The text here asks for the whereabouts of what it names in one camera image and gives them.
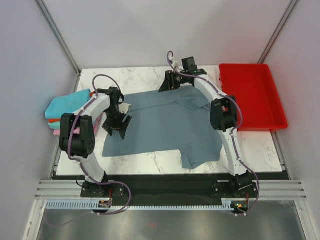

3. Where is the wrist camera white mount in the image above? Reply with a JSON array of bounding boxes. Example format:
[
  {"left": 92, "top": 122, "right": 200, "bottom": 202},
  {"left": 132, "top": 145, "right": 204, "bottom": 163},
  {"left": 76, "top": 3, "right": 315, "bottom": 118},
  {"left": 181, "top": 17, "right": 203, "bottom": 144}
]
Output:
[
  {"left": 118, "top": 103, "right": 131, "bottom": 115},
  {"left": 169, "top": 56, "right": 179, "bottom": 70}
]

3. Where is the purple cable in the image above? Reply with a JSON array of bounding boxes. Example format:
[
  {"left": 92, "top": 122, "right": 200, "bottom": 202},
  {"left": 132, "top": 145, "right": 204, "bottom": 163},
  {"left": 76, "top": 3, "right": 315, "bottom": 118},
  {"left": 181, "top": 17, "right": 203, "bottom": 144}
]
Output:
[
  {"left": 67, "top": 74, "right": 133, "bottom": 216},
  {"left": 166, "top": 51, "right": 261, "bottom": 216}
]

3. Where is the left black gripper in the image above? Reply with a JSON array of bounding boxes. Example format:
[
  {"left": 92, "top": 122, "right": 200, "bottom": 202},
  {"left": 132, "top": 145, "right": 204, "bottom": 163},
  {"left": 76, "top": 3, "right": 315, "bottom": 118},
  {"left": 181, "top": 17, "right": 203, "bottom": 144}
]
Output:
[{"left": 101, "top": 106, "right": 131, "bottom": 140}]

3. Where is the right white cable duct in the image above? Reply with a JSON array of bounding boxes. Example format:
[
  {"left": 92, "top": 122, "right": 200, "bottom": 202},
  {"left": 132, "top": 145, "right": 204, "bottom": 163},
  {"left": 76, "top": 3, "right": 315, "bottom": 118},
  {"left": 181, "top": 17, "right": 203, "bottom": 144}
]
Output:
[{"left": 221, "top": 198, "right": 248, "bottom": 209}]

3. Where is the white cable duct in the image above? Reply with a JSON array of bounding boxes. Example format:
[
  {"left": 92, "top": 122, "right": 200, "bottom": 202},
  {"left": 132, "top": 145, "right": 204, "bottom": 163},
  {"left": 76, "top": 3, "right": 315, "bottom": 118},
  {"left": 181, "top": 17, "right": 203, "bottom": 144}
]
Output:
[
  {"left": 221, "top": 198, "right": 248, "bottom": 209},
  {"left": 45, "top": 199, "right": 112, "bottom": 210}
]

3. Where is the aluminium corner post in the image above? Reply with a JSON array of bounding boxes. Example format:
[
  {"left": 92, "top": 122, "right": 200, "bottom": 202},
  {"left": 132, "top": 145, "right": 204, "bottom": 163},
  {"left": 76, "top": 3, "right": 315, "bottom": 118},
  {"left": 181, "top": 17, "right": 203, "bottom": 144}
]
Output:
[
  {"left": 257, "top": 0, "right": 300, "bottom": 64},
  {"left": 34, "top": 0, "right": 81, "bottom": 76}
]

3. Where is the right aluminium corner post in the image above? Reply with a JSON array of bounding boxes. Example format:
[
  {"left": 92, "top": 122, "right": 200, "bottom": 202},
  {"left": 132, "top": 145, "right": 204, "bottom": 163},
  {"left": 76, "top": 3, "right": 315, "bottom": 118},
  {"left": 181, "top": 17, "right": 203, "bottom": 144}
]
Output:
[{"left": 257, "top": 0, "right": 300, "bottom": 64}]

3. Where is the aluminium rail frame front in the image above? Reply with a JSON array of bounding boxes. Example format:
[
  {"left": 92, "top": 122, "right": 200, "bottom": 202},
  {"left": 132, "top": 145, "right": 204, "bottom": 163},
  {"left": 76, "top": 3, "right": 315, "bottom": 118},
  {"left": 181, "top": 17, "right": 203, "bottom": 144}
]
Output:
[{"left": 22, "top": 179, "right": 320, "bottom": 240}]

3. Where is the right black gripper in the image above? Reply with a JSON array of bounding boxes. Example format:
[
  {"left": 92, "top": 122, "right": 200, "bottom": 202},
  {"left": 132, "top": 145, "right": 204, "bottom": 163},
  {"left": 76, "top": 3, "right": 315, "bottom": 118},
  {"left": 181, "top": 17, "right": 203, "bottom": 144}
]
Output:
[{"left": 159, "top": 70, "right": 188, "bottom": 93}]

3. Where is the left aluminium corner post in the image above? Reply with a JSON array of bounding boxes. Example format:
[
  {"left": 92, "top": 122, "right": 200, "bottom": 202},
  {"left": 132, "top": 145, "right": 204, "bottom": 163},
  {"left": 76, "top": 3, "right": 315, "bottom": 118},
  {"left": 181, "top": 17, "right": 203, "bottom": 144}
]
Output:
[{"left": 34, "top": 0, "right": 81, "bottom": 76}]

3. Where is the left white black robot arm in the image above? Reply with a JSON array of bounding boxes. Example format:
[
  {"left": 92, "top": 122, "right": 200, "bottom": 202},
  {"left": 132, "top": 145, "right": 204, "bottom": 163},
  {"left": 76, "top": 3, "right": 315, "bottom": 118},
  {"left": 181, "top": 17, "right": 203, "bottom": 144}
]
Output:
[{"left": 59, "top": 87, "right": 132, "bottom": 197}]

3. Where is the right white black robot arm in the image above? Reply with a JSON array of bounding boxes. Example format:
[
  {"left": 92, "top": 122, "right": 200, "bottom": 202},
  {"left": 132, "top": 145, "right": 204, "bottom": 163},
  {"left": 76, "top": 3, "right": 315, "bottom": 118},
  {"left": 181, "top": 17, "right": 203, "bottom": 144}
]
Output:
[{"left": 159, "top": 51, "right": 253, "bottom": 197}]

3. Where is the left white cable duct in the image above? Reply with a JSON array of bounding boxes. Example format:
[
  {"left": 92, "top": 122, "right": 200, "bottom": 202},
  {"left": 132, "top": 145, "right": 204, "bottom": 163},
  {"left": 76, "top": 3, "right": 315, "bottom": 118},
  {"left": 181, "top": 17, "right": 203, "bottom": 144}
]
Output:
[{"left": 45, "top": 199, "right": 112, "bottom": 210}]

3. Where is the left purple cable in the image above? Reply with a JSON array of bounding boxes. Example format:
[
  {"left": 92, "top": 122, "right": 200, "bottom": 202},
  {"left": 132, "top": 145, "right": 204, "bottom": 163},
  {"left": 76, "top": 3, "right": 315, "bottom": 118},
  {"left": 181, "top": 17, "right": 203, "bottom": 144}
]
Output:
[{"left": 67, "top": 74, "right": 133, "bottom": 216}]

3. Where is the orange folded t shirt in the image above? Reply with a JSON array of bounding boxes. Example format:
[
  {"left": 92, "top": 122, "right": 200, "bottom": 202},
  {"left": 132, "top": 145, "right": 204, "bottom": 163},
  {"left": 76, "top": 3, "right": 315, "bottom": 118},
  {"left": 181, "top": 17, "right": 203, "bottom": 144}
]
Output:
[{"left": 48, "top": 91, "right": 97, "bottom": 124}]

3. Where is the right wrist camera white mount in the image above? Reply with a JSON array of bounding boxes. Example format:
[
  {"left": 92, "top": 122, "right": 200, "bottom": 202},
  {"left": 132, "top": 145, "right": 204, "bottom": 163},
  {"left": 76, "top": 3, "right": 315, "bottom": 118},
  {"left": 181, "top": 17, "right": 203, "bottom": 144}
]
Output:
[{"left": 169, "top": 56, "right": 179, "bottom": 70}]

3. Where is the grey-blue t shirt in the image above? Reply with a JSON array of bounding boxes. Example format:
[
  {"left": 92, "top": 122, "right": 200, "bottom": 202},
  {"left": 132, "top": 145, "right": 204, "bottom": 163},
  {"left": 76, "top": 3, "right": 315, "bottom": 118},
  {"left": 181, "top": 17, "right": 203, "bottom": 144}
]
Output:
[{"left": 102, "top": 86, "right": 223, "bottom": 170}]

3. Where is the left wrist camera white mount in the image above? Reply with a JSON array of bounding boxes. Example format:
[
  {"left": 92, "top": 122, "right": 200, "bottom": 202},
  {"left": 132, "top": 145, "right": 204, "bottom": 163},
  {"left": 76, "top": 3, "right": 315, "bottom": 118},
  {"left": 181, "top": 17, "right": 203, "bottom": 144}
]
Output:
[{"left": 118, "top": 103, "right": 131, "bottom": 115}]

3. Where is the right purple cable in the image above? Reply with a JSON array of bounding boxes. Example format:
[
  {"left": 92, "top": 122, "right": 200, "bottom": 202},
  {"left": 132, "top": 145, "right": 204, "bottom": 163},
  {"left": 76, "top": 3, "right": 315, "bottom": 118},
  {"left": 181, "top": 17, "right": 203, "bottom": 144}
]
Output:
[{"left": 166, "top": 51, "right": 261, "bottom": 216}]

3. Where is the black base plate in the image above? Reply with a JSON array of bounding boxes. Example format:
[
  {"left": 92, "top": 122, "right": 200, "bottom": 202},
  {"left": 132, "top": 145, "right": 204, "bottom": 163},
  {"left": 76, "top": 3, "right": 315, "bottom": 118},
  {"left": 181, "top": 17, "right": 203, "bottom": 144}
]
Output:
[{"left": 80, "top": 174, "right": 258, "bottom": 207}]

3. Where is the red plastic bin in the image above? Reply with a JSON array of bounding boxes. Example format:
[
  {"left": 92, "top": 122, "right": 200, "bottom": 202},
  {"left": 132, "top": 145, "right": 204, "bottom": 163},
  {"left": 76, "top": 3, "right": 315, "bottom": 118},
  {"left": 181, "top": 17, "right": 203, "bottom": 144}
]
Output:
[{"left": 219, "top": 63, "right": 288, "bottom": 132}]

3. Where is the pink folded t shirt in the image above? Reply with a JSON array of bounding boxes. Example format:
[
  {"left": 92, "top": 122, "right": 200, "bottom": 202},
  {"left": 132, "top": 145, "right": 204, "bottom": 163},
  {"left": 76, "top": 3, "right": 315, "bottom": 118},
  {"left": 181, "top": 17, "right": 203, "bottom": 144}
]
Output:
[{"left": 53, "top": 114, "right": 103, "bottom": 136}]

